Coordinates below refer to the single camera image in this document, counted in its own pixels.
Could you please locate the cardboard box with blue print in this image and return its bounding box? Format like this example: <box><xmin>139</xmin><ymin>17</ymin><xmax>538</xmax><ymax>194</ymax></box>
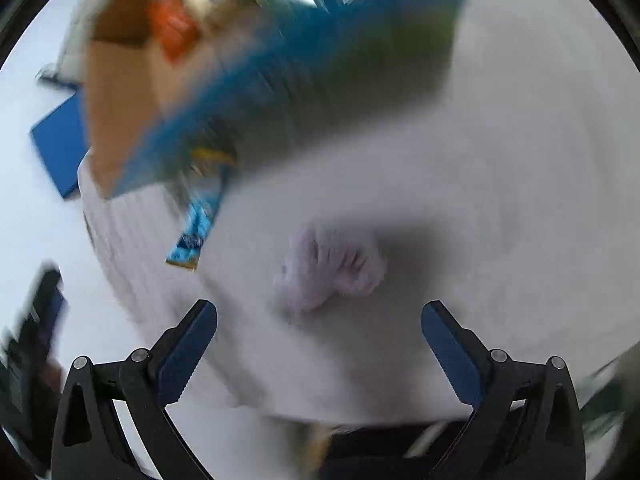
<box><xmin>82</xmin><ymin>0</ymin><xmax>473</xmax><ymax>201</ymax></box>

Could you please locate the pale purple soft toy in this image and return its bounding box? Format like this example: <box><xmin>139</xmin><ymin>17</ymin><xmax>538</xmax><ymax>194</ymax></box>
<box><xmin>274</xmin><ymin>226</ymin><xmax>390</xmax><ymax>313</ymax></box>

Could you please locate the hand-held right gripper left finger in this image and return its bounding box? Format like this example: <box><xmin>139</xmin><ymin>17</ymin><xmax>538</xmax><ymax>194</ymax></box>
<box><xmin>50</xmin><ymin>299</ymin><xmax>218</xmax><ymax>480</ymax></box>

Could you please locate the blue flat pad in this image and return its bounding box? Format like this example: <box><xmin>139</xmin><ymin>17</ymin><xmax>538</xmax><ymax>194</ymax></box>
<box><xmin>30</xmin><ymin>91</ymin><xmax>93</xmax><ymax>201</ymax></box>

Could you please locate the white quilted cloth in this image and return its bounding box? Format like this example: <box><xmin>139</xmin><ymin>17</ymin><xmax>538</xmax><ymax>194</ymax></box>
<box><xmin>77</xmin><ymin>0</ymin><xmax>640</xmax><ymax>423</ymax></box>

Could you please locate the blue snack packet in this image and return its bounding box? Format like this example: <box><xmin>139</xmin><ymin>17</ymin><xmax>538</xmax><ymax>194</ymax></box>
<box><xmin>165</xmin><ymin>147</ymin><xmax>236</xmax><ymax>272</ymax></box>

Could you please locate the orange packet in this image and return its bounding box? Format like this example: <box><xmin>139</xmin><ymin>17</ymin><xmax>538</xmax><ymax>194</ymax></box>
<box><xmin>146</xmin><ymin>0</ymin><xmax>201</xmax><ymax>63</ymax></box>

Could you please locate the green object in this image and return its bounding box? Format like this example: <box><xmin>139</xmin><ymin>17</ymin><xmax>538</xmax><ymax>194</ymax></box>
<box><xmin>575</xmin><ymin>350</ymin><xmax>636</xmax><ymax>436</ymax></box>

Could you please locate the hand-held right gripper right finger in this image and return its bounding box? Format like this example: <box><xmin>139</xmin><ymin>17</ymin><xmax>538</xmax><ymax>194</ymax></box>
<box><xmin>421</xmin><ymin>300</ymin><xmax>587</xmax><ymax>480</ymax></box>

